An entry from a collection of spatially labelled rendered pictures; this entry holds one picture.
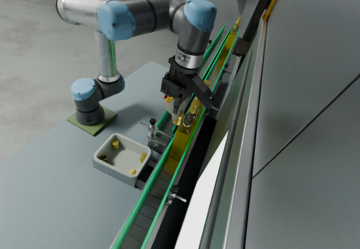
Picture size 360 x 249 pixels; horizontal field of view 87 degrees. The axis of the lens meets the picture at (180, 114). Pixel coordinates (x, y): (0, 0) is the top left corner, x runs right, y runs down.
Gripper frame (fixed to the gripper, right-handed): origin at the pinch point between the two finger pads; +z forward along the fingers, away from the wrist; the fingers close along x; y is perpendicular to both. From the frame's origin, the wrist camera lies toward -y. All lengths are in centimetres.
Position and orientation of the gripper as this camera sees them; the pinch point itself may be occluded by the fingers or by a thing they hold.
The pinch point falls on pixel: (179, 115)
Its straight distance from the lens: 66.4
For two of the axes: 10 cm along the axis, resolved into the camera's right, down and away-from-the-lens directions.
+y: -8.3, -5.0, 2.5
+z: -2.0, 6.9, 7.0
